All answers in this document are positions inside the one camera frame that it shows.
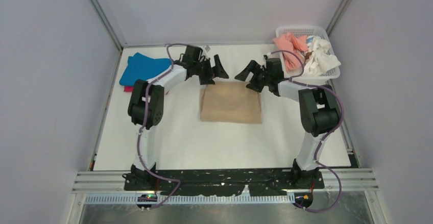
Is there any folded blue t shirt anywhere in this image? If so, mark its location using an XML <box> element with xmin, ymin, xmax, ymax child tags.
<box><xmin>119</xmin><ymin>53</ymin><xmax>171</xmax><ymax>86</ymax></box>

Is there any white plastic basket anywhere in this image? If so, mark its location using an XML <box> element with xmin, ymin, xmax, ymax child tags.
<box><xmin>275</xmin><ymin>25</ymin><xmax>341</xmax><ymax>84</ymax></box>

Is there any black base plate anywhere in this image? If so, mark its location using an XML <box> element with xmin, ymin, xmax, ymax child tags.
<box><xmin>122</xmin><ymin>168</ymin><xmax>324</xmax><ymax>196</ymax></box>

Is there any folded magenta t shirt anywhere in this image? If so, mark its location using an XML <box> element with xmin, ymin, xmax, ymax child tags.
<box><xmin>124</xmin><ymin>86</ymin><xmax>169</xmax><ymax>95</ymax></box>

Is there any pink t shirt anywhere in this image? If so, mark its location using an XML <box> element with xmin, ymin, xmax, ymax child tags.
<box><xmin>273</xmin><ymin>32</ymin><xmax>308</xmax><ymax>72</ymax></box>

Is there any aluminium frame rail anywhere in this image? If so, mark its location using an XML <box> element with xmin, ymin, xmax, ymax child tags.
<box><xmin>72</xmin><ymin>168</ymin><xmax>379</xmax><ymax>205</ymax></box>

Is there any white t shirt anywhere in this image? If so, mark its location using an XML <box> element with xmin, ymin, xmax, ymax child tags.
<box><xmin>302</xmin><ymin>35</ymin><xmax>341</xmax><ymax>77</ymax></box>

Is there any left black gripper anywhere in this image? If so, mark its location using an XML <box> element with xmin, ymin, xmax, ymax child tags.
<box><xmin>193</xmin><ymin>55</ymin><xmax>228</xmax><ymax>86</ymax></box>

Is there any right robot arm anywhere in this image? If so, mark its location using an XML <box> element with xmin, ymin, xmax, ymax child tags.
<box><xmin>235</xmin><ymin>58</ymin><xmax>342</xmax><ymax>189</ymax></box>

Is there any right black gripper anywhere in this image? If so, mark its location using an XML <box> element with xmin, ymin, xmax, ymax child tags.
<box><xmin>235</xmin><ymin>60</ymin><xmax>273</xmax><ymax>93</ymax></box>

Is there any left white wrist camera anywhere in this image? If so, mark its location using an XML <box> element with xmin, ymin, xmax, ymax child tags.
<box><xmin>199</xmin><ymin>45</ymin><xmax>211</xmax><ymax>62</ymax></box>

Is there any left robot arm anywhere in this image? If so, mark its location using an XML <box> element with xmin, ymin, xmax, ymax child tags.
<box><xmin>125</xmin><ymin>45</ymin><xmax>229</xmax><ymax>190</ymax></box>

